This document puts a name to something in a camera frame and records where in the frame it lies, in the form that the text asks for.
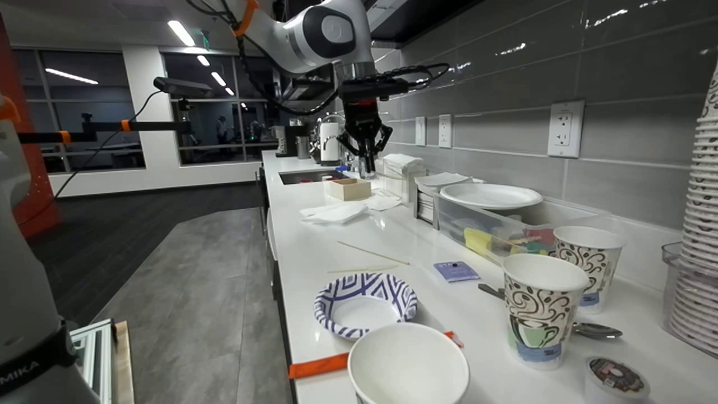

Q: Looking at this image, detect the cardboard box with items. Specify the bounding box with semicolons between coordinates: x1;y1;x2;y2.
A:
324;180;372;201

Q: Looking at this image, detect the purple square card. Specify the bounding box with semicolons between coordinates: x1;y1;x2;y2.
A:
434;260;479;283

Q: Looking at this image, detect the clear plastic container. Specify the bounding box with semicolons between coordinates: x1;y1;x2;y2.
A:
434;198;605;258

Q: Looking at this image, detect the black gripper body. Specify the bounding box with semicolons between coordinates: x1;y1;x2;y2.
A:
338;78;390;154

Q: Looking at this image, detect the steel coffee urn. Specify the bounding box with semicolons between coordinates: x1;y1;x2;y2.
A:
313;122;344;163

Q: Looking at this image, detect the white napkin pile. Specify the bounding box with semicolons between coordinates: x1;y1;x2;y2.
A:
300;201;365;224

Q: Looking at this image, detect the blue patterned paper bowl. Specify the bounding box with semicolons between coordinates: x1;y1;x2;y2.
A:
313;271;420;342

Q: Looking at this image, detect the white light switch plate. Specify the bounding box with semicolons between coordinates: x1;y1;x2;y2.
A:
415;116;425;146

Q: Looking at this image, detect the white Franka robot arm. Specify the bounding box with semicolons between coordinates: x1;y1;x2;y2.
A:
229;0;409;177

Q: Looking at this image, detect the metal napkin holder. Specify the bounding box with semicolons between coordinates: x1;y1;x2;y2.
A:
412;173;466;224

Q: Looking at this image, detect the black camera tripod boom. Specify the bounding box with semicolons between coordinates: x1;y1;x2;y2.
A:
18;76;212;143

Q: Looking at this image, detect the round patterned lid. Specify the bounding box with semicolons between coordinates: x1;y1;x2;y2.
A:
584;356;651;404

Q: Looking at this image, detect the patterned paper cup back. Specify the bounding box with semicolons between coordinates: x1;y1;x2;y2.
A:
553;224;623;309

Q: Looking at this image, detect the white wall outlet right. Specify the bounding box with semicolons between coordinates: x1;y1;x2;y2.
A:
548;101;584;157

